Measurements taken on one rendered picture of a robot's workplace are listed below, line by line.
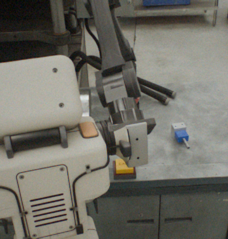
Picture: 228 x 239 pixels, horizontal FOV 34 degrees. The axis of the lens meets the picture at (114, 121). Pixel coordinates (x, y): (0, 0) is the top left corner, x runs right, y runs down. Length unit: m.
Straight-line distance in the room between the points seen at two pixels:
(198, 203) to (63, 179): 0.85
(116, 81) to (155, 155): 0.56
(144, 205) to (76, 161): 0.77
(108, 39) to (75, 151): 0.37
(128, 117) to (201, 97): 0.97
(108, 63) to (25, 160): 0.36
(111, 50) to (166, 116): 0.71
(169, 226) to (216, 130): 0.44
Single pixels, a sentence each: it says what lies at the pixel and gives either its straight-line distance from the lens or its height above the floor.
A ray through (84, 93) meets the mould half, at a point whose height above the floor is 0.93.
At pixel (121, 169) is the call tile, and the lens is 1.30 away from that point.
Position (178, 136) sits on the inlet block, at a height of 0.84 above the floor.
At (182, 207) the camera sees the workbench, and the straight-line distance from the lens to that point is 1.53.
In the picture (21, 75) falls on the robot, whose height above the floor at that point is 1.37.
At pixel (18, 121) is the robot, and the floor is 1.30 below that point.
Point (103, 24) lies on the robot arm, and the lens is 1.04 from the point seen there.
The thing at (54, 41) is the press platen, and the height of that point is 1.01.
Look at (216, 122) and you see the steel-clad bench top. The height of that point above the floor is 0.80.
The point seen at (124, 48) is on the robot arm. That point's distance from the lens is 1.46.
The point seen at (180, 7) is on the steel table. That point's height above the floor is 0.25.
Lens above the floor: 1.69
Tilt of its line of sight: 34 degrees down
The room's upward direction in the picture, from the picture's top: 2 degrees counter-clockwise
